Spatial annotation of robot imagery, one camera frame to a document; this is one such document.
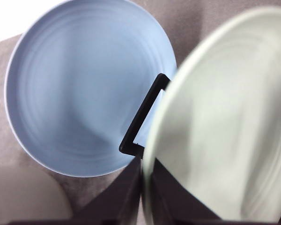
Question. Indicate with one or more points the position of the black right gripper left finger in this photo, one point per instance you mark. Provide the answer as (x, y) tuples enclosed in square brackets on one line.
[(119, 204)]

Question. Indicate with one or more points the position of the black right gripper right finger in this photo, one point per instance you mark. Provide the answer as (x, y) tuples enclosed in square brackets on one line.
[(173, 204)]

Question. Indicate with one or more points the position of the green plate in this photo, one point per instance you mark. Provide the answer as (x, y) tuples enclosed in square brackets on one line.
[(216, 128)]

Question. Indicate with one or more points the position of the black plate rack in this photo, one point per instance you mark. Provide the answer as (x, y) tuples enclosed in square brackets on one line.
[(128, 145)]

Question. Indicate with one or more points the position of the pink plate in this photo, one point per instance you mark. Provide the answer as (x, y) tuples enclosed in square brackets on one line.
[(25, 193)]

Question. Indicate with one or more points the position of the blue plate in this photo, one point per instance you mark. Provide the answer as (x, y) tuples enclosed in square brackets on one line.
[(78, 80)]

